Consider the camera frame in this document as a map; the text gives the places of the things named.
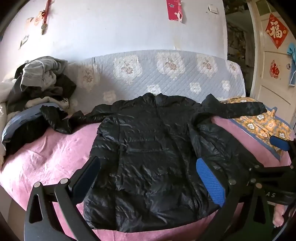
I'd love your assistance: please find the pink bed sheet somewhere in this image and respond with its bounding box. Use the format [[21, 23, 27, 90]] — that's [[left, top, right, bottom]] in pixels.
[[0, 113, 293, 241]]

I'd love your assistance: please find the grey garment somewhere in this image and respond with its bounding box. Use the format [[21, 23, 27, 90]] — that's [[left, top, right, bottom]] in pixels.
[[20, 56, 68, 92]]

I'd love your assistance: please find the red hanging ornament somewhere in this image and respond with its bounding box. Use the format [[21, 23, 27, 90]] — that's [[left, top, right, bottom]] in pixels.
[[41, 0, 53, 36]]

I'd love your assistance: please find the red height chart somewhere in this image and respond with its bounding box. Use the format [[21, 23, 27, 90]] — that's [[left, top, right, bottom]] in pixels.
[[166, 0, 186, 24]]

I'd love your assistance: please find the cream cloth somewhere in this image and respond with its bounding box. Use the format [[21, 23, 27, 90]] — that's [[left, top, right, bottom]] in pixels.
[[25, 95, 70, 111]]

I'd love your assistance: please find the orange floral blanket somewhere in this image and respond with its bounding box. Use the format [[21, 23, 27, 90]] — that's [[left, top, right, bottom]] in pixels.
[[220, 97, 295, 161]]

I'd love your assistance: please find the cream wooden door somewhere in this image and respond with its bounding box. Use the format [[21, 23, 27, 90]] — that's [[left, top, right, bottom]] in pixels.
[[247, 0, 296, 131]]

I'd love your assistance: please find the small faded wall sticker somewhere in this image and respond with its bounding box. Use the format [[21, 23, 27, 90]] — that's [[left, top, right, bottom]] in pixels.
[[19, 35, 30, 49]]

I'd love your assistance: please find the red diamond door poster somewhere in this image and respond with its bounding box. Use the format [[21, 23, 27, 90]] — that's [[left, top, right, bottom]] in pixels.
[[265, 13, 288, 49]]

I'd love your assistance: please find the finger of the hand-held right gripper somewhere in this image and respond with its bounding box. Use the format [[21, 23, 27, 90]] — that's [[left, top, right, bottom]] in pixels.
[[270, 135, 296, 155], [247, 164, 296, 186]]

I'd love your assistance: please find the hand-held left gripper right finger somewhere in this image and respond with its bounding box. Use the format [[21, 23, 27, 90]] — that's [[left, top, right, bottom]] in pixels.
[[196, 157, 272, 241]]

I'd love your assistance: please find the black puffer jacket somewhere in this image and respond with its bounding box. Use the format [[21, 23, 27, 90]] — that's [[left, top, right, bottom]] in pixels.
[[40, 92, 267, 218]]

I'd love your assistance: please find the blue and black jacket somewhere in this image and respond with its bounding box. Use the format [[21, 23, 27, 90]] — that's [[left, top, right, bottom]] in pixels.
[[2, 103, 61, 156]]

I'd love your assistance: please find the light blue hanging towel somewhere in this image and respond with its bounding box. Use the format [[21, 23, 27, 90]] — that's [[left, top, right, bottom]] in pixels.
[[287, 43, 296, 88]]

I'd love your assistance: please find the white bedding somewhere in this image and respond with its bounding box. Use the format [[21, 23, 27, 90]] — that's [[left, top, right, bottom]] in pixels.
[[0, 77, 22, 106]]

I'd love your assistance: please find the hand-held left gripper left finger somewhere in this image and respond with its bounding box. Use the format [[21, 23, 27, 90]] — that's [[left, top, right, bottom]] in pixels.
[[24, 156, 101, 241]]

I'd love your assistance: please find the faded flower wall sticker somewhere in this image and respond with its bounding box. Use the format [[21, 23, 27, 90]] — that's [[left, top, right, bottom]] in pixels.
[[25, 17, 41, 30]]

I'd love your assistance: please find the red paper cutout sticker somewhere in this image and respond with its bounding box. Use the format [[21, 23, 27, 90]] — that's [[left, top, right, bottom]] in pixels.
[[269, 60, 280, 79]]

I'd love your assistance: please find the person's right hand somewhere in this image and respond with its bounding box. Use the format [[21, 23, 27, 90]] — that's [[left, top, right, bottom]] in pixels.
[[272, 205, 290, 229]]

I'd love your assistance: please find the quilted floral sofa cover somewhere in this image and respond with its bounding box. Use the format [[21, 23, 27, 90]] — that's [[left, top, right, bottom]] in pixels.
[[67, 49, 246, 112]]

